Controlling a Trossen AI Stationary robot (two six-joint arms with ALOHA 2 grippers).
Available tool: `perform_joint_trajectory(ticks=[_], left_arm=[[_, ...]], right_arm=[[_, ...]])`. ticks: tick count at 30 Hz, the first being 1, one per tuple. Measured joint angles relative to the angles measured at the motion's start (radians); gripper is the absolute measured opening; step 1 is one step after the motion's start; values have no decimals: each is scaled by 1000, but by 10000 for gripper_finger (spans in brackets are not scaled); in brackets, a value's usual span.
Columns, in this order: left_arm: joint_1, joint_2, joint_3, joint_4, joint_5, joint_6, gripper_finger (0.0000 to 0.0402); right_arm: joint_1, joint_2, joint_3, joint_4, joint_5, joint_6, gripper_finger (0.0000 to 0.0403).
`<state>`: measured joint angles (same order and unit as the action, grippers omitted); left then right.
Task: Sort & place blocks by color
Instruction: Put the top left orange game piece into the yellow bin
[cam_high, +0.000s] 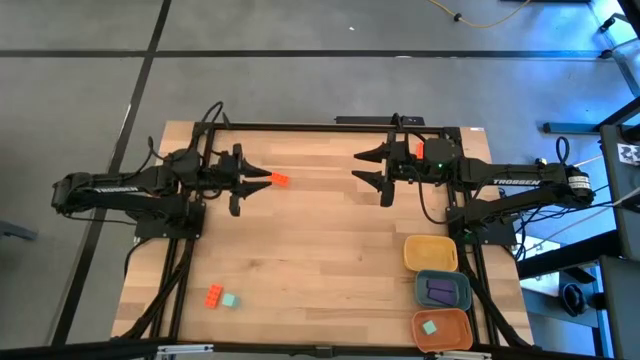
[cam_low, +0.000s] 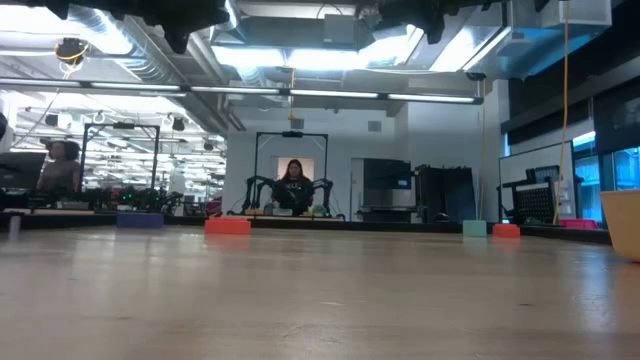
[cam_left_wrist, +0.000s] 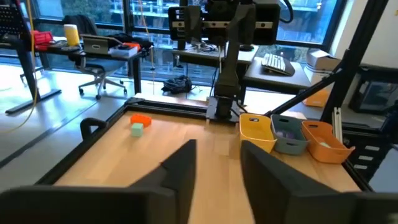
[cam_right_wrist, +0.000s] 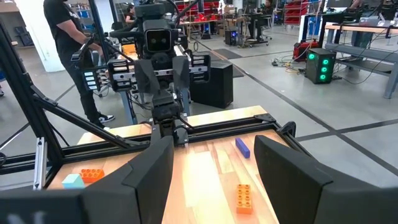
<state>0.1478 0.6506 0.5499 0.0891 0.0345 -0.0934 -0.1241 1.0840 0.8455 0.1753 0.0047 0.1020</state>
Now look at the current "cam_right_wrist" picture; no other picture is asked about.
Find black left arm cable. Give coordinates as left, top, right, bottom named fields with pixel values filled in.
left=174, top=0, right=201, bottom=24

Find silver metal bracket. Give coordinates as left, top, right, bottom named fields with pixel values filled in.
left=32, top=136, right=49, bottom=191

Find red toolbox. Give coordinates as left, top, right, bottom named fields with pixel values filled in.
left=292, top=40, right=315, bottom=62

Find small black computer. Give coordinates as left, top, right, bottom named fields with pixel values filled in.
left=224, top=29, right=239, bottom=47

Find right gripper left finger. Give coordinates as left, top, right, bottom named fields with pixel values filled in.
left=82, top=136, right=175, bottom=224

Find orange studded toy brick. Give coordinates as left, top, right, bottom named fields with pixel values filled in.
left=236, top=183, right=254, bottom=215
left=80, top=168, right=106, bottom=184

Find mint green cube block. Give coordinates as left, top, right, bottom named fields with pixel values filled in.
left=61, top=173, right=86, bottom=190

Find person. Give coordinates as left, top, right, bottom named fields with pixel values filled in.
left=125, top=2, right=138, bottom=23
left=42, top=0, right=116, bottom=129
left=259, top=0, right=276, bottom=19

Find grey wooden-top workbench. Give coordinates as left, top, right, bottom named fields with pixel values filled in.
left=324, top=22, right=398, bottom=100

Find black computer tower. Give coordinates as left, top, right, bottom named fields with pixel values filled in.
left=189, top=60, right=234, bottom=110

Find black tower green fans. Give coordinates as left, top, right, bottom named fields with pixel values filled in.
left=305, top=47, right=338, bottom=85

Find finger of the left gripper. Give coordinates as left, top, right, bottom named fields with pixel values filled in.
left=172, top=55, right=191, bottom=94
left=134, top=58, right=156, bottom=96

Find purple rectangular block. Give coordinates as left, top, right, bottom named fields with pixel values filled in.
left=234, top=137, right=251, bottom=160

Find black striped device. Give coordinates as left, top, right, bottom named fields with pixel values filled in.
left=81, top=68, right=100, bottom=92

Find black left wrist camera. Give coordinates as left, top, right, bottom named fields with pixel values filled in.
left=144, top=27, right=174, bottom=54

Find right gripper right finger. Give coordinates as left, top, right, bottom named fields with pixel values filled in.
left=254, top=135, right=352, bottom=224

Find dark floor mat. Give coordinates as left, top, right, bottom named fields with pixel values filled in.
left=212, top=48, right=244, bottom=60

